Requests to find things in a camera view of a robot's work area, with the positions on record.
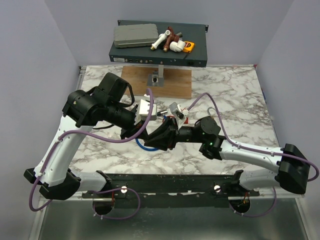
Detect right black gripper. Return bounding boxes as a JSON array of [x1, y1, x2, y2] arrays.
[[144, 116, 205, 152]]

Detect blue cable lock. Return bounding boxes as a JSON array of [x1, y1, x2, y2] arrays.
[[135, 109, 169, 152]]

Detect red cable lock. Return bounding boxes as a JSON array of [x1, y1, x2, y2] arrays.
[[162, 115, 189, 124]]

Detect brass padlock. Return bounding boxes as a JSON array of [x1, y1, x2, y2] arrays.
[[207, 107, 217, 118]]

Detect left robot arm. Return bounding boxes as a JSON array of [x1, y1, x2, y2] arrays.
[[24, 73, 148, 200]]

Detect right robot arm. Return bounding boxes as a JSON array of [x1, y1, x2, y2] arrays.
[[144, 116, 310, 196]]

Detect white elbow pipe fitting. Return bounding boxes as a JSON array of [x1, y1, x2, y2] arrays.
[[169, 40, 186, 53]]

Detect wooden board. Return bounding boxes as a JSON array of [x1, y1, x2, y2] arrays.
[[121, 65, 192, 100]]

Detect yellow tape measure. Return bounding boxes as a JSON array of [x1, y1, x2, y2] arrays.
[[182, 41, 196, 53]]

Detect grey plastic case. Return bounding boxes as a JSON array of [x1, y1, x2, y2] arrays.
[[113, 23, 159, 48]]

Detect white straight pipe fitting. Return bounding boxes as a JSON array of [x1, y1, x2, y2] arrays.
[[150, 30, 171, 51]]

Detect brown pipe fitting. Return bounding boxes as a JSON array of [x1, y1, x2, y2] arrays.
[[163, 26, 180, 52]]

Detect dark teal rack device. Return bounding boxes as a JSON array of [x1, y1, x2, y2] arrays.
[[109, 21, 208, 68]]

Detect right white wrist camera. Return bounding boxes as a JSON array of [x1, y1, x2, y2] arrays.
[[169, 102, 189, 130]]

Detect black mounting rail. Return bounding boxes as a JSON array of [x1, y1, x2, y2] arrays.
[[82, 173, 259, 209]]

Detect metal stand post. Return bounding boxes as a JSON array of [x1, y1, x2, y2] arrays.
[[147, 65, 165, 87]]

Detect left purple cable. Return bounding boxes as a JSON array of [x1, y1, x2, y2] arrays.
[[28, 87, 155, 221]]

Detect purple cable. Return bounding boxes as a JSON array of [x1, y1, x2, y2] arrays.
[[28, 87, 155, 221], [187, 92, 320, 218]]

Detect aluminium frame profile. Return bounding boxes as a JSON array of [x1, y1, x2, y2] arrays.
[[39, 178, 306, 201]]

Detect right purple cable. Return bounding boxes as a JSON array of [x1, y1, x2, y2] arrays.
[[187, 92, 320, 218]]

